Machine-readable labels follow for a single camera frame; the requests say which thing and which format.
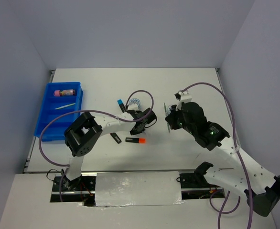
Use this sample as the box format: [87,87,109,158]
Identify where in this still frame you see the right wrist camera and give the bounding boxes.
[175,90,192,111]

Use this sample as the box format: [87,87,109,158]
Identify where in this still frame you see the blue paint jar left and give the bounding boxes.
[128,98,141,110]

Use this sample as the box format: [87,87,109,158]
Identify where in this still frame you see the green slim pen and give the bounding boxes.
[163,103,170,133]

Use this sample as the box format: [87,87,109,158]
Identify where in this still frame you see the blue cap black highlighter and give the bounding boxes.
[117,99,127,113]

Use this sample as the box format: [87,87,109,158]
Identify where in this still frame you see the silver foil plate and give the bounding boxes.
[95,171,183,207]

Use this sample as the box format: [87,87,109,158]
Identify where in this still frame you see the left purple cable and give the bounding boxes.
[38,90,154,202]

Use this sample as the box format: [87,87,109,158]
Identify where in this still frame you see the yellow slim highlighter pen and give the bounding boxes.
[54,103,75,110]

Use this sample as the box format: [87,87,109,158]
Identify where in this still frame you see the blue compartment bin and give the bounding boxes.
[34,82,83,142]

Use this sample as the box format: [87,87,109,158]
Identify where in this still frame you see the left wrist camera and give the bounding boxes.
[127,109,141,115]

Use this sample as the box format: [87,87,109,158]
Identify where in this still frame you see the pink cap pencil tube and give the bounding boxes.
[54,89,76,97]

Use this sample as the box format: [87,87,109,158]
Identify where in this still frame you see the blue paint jar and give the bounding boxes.
[128,98,141,110]
[166,104,176,115]

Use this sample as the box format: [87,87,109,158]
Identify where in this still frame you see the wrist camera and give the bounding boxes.
[175,90,192,111]
[127,109,141,115]

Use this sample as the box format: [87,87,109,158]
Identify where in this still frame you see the pink cap black highlighter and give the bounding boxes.
[110,133,122,144]

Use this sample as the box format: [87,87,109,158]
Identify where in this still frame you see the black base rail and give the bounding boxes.
[50,171,224,207]

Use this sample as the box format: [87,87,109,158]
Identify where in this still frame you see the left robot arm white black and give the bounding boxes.
[62,108,157,191]

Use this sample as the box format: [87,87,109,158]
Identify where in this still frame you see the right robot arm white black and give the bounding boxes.
[165,102,280,217]

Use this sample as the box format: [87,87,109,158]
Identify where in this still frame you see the orange cap black highlighter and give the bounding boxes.
[125,137,146,144]

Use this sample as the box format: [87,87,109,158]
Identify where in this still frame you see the blue paint jar right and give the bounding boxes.
[166,104,176,115]

